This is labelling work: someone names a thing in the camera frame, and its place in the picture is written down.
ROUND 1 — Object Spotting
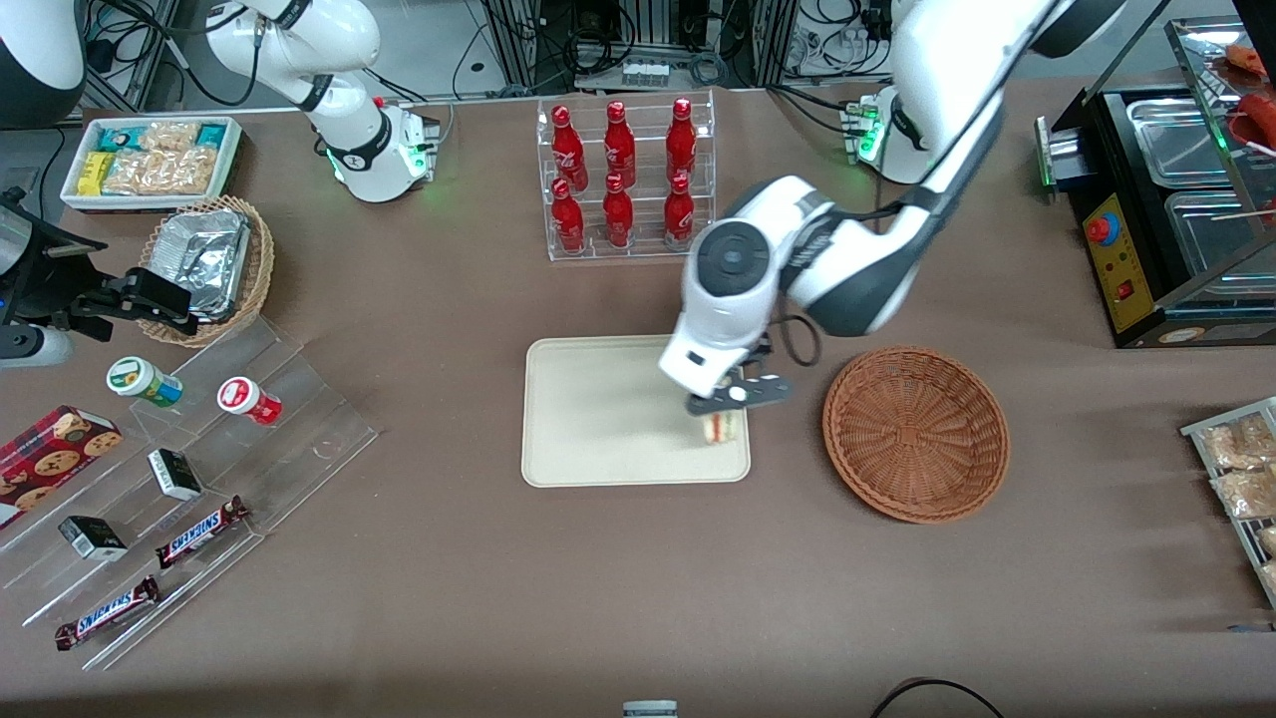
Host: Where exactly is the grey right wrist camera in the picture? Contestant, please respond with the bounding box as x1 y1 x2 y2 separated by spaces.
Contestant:
0 325 74 370

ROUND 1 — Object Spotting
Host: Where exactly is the black cable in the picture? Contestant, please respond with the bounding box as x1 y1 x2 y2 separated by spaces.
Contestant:
870 677 1006 718

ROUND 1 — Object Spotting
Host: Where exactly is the green lidded cup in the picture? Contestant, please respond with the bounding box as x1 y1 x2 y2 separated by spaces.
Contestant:
107 356 184 409

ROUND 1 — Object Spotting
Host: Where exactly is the clear acrylic stepped display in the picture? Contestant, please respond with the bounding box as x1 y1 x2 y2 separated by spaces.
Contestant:
0 314 382 672

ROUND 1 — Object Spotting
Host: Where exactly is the small black box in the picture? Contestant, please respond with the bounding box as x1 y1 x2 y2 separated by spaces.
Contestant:
58 515 129 561
148 448 203 502

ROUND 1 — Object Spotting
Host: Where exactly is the clear acrylic bottle rack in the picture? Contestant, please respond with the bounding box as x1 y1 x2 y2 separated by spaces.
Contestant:
536 90 717 263

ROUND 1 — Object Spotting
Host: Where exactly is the aluminium foil container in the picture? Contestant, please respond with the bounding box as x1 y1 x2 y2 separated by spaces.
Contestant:
150 209 251 323

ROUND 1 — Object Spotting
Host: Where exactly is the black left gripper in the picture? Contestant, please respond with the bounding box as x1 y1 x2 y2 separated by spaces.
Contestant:
685 334 796 417

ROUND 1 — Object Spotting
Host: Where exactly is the light tan wicker basket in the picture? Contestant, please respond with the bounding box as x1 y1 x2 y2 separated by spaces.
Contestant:
137 195 275 348

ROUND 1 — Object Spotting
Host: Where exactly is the red soda bottle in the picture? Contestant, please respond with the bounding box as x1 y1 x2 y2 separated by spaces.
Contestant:
666 98 697 185
551 179 586 255
664 173 696 250
604 101 637 188
602 174 635 250
551 105 587 192

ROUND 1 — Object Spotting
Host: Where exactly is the beige plastic tray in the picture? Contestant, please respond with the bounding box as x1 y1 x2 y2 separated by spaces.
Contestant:
521 333 752 489

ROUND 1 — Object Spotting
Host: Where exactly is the metal wire rack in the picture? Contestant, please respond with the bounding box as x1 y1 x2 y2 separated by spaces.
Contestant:
1181 397 1276 609

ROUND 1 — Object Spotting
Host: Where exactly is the large clear cracker bag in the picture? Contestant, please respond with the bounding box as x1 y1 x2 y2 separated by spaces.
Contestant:
102 147 217 197

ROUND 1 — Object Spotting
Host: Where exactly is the black food warmer machine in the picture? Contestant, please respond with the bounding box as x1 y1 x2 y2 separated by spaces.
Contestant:
1035 15 1276 350

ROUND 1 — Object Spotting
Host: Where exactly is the brown snickers bar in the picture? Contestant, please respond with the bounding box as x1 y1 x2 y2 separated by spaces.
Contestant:
155 496 250 570
55 575 160 651

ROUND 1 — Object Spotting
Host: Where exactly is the white rectangular snack bin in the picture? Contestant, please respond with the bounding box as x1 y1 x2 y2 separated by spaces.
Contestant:
60 116 243 213

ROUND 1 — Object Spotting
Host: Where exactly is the small clear cracker bag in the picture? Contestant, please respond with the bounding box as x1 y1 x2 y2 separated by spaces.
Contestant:
140 122 201 157

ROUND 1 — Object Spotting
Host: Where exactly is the red cookie box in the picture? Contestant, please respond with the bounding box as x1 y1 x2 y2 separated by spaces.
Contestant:
0 405 124 531

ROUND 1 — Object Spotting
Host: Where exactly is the triangular sandwich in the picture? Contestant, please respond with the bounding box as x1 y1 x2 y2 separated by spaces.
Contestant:
701 407 750 448

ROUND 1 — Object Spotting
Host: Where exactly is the brown wicker basket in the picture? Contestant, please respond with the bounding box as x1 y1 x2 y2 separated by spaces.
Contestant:
822 345 1011 525

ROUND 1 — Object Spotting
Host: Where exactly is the red lidded cup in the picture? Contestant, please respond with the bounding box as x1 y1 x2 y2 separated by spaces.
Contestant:
217 376 283 427

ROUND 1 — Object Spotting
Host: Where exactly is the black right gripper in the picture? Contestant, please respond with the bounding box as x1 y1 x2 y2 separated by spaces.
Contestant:
0 194 198 340

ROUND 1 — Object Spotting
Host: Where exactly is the steel warmer pan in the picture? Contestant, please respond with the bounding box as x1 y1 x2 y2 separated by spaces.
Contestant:
1126 97 1232 188
1163 189 1276 292

